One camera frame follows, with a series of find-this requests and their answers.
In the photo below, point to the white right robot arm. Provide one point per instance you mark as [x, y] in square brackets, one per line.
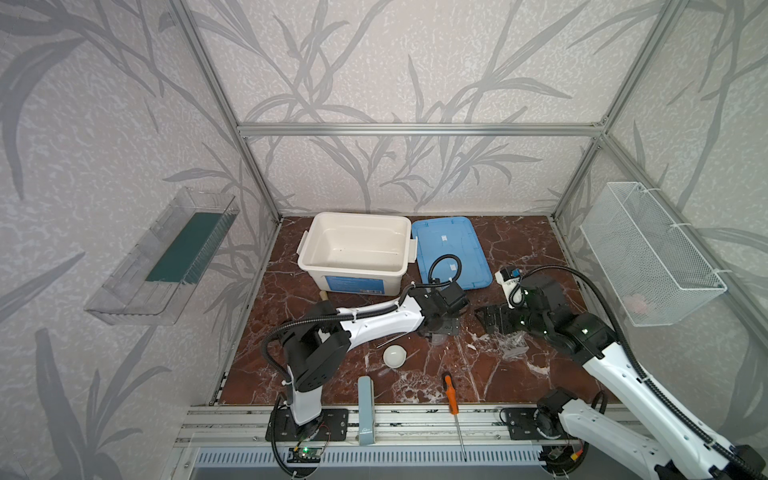
[678, 445]

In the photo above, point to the green circuit board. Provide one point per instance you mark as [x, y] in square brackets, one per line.
[305, 455]

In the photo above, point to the grey teal bar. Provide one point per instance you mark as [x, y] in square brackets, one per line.
[366, 411]

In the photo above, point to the clear test tube rack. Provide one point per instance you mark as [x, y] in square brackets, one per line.
[512, 347]

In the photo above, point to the thin metal rod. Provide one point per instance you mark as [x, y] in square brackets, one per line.
[390, 340]

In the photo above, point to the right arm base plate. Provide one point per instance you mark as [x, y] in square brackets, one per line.
[522, 424]

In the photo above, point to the clear wall shelf green mat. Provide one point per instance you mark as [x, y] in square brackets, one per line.
[153, 284]

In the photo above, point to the white plastic storage bin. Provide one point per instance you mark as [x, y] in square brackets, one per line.
[357, 253]

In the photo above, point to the blue plastic bin lid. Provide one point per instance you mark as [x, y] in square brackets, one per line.
[456, 236]

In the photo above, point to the white wire mesh basket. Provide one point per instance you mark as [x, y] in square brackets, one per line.
[656, 272]

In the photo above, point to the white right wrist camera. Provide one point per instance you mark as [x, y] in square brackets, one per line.
[509, 278]

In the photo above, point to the aluminium frame profile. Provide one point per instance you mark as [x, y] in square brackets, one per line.
[600, 133]

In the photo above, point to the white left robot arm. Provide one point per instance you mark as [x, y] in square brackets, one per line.
[307, 352]

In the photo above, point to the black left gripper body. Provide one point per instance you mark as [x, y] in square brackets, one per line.
[445, 321]

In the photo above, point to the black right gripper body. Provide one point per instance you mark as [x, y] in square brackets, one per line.
[504, 315]

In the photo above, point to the orange handled screwdriver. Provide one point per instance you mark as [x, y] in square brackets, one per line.
[451, 395]

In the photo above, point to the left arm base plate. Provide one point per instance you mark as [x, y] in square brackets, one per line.
[331, 425]

